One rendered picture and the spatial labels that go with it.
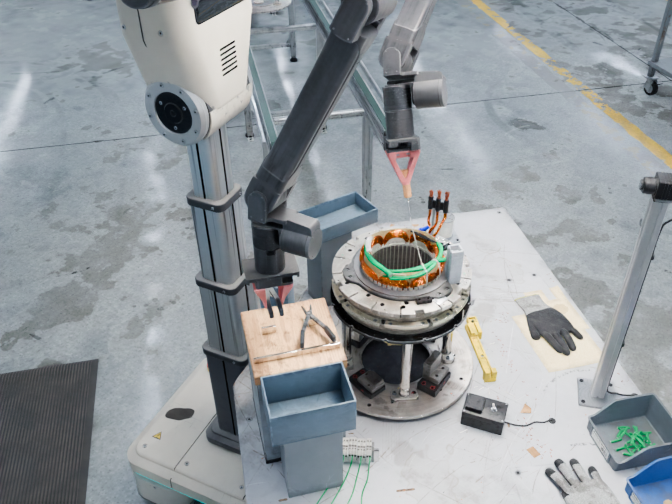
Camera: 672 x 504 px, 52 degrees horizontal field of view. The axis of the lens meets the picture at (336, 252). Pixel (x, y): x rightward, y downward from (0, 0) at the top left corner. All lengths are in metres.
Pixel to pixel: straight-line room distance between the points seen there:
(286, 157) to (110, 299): 2.29
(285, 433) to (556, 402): 0.72
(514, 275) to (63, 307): 2.09
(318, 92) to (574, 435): 1.03
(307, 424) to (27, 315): 2.23
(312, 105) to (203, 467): 1.44
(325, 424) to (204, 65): 0.75
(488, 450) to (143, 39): 1.15
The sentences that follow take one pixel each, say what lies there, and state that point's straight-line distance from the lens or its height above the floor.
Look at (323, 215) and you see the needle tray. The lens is 1.87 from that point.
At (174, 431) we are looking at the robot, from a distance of 2.37.
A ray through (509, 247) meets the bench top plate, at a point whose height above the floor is 0.78.
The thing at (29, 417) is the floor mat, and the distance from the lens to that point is 2.92.
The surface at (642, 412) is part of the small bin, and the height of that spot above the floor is 0.80.
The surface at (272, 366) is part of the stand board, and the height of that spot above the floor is 1.07.
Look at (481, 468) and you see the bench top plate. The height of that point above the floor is 0.78.
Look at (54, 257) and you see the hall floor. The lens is 3.70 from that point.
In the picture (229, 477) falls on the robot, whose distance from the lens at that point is 2.23.
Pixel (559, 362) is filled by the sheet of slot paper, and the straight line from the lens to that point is 1.87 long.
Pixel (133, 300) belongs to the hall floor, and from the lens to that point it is 3.30.
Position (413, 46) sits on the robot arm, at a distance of 1.43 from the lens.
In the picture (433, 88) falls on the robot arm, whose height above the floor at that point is 1.52.
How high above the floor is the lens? 2.07
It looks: 37 degrees down
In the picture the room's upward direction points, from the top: 1 degrees counter-clockwise
